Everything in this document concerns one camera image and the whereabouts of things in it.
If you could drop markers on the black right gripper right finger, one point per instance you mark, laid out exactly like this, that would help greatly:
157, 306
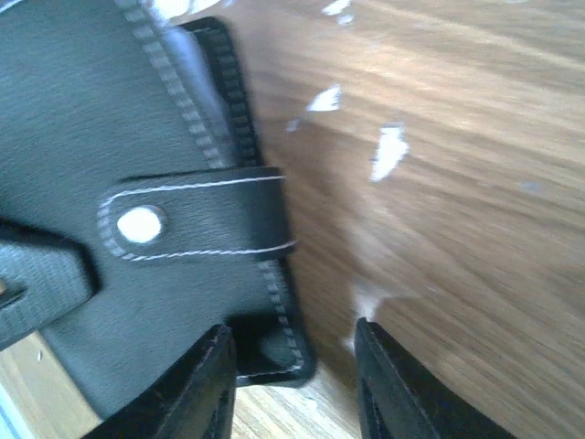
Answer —
397, 397

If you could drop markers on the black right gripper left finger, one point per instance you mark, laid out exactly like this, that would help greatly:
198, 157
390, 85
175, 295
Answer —
193, 399

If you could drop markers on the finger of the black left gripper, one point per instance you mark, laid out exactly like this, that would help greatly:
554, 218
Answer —
44, 276

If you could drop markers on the black leather card holder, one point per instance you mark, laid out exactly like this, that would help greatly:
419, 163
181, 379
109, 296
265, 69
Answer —
135, 137

